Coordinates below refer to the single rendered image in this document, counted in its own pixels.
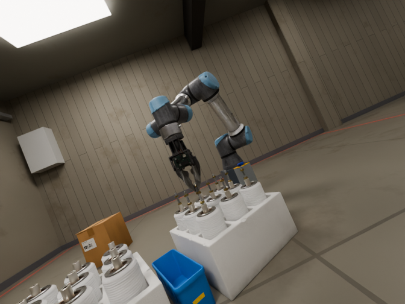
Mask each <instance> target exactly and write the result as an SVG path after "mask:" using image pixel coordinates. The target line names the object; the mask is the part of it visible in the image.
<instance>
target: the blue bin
mask: <svg viewBox="0 0 405 304"><path fill-rule="evenodd" d="M152 267H153V269H155V271H156V273H157V275H158V278H159V280H160V281H161V283H162V285H163V287H164V289H165V291H166V293H167V294H168V296H169V297H170V298H171V300H172V301H173V302H174V303H175V304H216V302H215V299H214V297H213V294H212V291H211V289H210V286H209V283H208V281H207V278H206V275H205V269H204V267H203V266H202V265H201V264H199V263H197V262H196V261H194V260H192V259H191V258H189V257H187V256H186V255H184V254H182V253H180V252H179V251H177V250H175V249H172V250H170V251H168V252H167V253H165V254H164V255H163V256H161V257H159V258H158V259H156V260H155V261H154V262H153V263H152Z"/></svg>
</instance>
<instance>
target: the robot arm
mask: <svg viewBox="0 0 405 304"><path fill-rule="evenodd" d="M200 100H203V101H204V103H208V104H209V106H210V107H211V108H212V109H213V111H214V112H215V113H216V115H217V116H218V118H219V119H220V120H221V122H222V123H223V124H224V125H225V127H226V128H227V130H228V133H226V134H224V135H222V136H220V137H219V138H217V140H215V145H216V148H217V150H218V152H219V155H220V157H221V159H222V166H223V170H224V171H225V170H229V169H232V168H235V167H237V164H238V163H241V162H243V160H242V159H241V157H240V156H239V155H238V154H237V153H236V150H237V149H238V148H241V147H244V146H246V145H248V144H250V143H252V141H253V136H252V133H251V130H250V128H249V127H248V126H244V125H243V124H240V123H239V122H238V120H237V119H236V118H235V116H234V115H233V113H232V112H231V110H230V109H229V108H228V106H227V105H226V103H225V102H224V100H223V99H222V97H221V96H220V94H219V82H218V81H217V79H216V78H215V76H214V75H213V74H211V73H210V72H204V73H202V74H200V75H199V76H198V77H196V79H194V80H193V81H191V82H190V83H189V84H187V85H186V86H185V87H184V88H183V89H182V91H181V92H180V93H179V94H178V95H177V96H176V97H175V100H174V101H173V102H172V103H170V101H169V100H168V98H167V97H166V96H158V97H155V98H153V99H152V100H151V101H150V102H149V108H150V110H151V114H152V115H153V117H154V120H153V121H152V122H150V123H149V124H148V125H147V126H146V132H147V133H148V134H149V136H150V137H152V138H158V137H160V136H161V137H162V138H163V140H164V141H165V144H166V145H169V148H170V150H171V152H172V156H170V157H168V158H169V160H170V163H171V165H172V167H173V169H174V171H175V172H176V174H177V176H179V178H181V179H182V180H183V182H184V184H185V185H186V186H188V187H189V188H190V189H191V190H192V191H194V192H196V190H195V186H194V185H193V184H192V181H191V179H190V178H189V173H188V171H184V170H183V169H185V167H187V166H192V168H191V169H190V172H191V173H192V174H193V175H194V180H195V181H196V187H197V188H198V190H200V187H201V171H200V164H199V162H198V160H197V159H196V156H193V155H192V152H190V150H189V149H187V148H186V146H185V144H184V142H183V140H181V139H182V138H184V136H183V134H182V131H181V128H180V127H181V125H179V124H181V123H186V122H189V121H190V120H191V119H192V116H193V112H192V109H191V108H190V106H191V105H193V104H195V103H197V102H198V101H200ZM173 162H174V163H173ZM174 164H175V165H174Z"/></svg>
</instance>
